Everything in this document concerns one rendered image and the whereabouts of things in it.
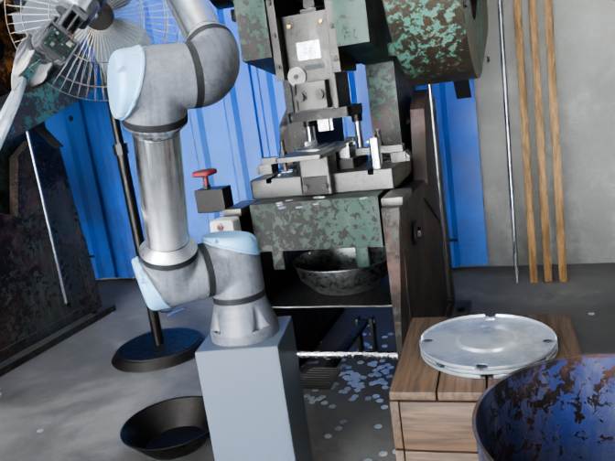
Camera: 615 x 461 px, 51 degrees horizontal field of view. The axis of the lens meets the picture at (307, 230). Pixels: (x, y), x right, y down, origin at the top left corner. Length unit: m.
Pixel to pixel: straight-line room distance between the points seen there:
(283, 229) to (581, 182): 1.66
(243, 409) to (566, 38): 2.23
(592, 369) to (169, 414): 1.35
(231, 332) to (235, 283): 0.11
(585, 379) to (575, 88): 2.09
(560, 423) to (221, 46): 0.86
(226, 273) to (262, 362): 0.20
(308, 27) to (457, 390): 1.13
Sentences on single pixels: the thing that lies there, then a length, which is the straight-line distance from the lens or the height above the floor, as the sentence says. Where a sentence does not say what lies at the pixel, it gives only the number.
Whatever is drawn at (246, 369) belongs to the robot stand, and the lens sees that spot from 1.38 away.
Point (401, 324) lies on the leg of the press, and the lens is 1.81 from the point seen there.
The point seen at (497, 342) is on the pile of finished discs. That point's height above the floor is 0.38.
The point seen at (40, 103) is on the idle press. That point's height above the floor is 1.04.
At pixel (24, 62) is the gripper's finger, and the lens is 1.48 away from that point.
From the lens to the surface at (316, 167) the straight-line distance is 1.87.
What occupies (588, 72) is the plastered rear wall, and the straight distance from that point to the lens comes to 3.10.
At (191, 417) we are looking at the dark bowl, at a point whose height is 0.02.
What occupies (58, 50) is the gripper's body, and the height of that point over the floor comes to 1.10.
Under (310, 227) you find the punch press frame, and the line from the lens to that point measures 1.85.
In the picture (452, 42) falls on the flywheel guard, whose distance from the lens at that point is 1.68.
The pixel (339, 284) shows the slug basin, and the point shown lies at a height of 0.36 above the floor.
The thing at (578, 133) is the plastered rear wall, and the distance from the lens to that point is 3.11.
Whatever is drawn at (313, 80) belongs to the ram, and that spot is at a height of 0.98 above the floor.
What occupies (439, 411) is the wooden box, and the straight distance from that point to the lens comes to 1.33.
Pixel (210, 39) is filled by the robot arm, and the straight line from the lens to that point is 1.18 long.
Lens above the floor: 0.96
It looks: 12 degrees down
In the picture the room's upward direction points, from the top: 8 degrees counter-clockwise
